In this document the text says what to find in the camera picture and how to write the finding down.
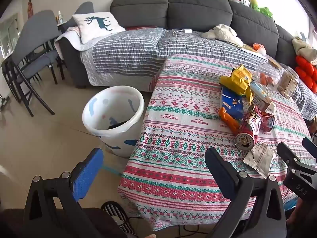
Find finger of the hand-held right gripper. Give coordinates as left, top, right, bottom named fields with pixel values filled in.
left=303, top=137, right=317, bottom=155
left=277, top=142, right=317, bottom=173

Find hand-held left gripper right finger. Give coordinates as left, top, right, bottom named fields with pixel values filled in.
left=205, top=148, right=288, bottom=238

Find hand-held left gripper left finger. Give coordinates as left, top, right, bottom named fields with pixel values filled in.
left=22, top=148, right=104, bottom=238

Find white printed paper wrapper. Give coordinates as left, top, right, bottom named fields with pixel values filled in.
left=243, top=142, right=276, bottom=178

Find white plastic bin blue patches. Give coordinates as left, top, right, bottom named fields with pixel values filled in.
left=82, top=85, right=145, bottom=157

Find yellow snack bag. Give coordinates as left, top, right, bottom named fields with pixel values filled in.
left=219, top=64, right=254, bottom=105

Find crushed red drink can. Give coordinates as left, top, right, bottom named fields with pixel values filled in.
left=234, top=111, right=262, bottom=151
left=248, top=103, right=275, bottom=132

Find black white striped slipper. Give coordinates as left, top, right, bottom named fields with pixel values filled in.
left=101, top=201, right=138, bottom=238

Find orange plastic wrapper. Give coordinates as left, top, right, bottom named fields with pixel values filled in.
left=219, top=107, right=241, bottom=135

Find person's dark trousers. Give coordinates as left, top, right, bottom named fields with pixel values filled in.
left=0, top=207, right=124, bottom=238

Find patterned red green tablecloth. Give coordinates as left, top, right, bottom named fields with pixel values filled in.
left=117, top=53, right=315, bottom=231

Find clear plastic jar of oats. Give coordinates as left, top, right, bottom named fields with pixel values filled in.
left=277, top=66, right=300, bottom=100

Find blue biscuit box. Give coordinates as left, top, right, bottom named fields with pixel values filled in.
left=220, top=86, right=244, bottom=119

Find red cushion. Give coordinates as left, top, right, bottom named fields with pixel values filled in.
left=295, top=56, right=317, bottom=93

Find glass jar with bamboo lid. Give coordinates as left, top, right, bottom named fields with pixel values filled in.
left=256, top=58, right=285, bottom=92

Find beige folded blanket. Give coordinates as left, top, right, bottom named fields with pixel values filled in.
left=292, top=37, right=317, bottom=59

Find orange white packet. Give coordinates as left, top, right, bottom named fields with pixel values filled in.
left=253, top=43, right=267, bottom=56

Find flat yellow book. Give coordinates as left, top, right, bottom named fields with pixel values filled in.
left=241, top=43, right=260, bottom=52

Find grey striped quilt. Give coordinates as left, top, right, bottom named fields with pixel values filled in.
left=80, top=27, right=317, bottom=119

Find cream plush toy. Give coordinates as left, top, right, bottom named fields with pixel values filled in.
left=201, top=24, right=244, bottom=47

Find white pink throw blanket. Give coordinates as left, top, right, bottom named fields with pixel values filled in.
left=54, top=26, right=99, bottom=51

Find green plush toy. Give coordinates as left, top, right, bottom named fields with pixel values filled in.
left=249, top=0, right=274, bottom=19

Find white pillow with deer print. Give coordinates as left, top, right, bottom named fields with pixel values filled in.
left=72, top=12, right=125, bottom=44

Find window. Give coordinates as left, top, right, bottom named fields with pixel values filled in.
left=0, top=12, right=20, bottom=60

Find grey fabric sofa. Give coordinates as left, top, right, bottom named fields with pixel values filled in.
left=58, top=0, right=317, bottom=90

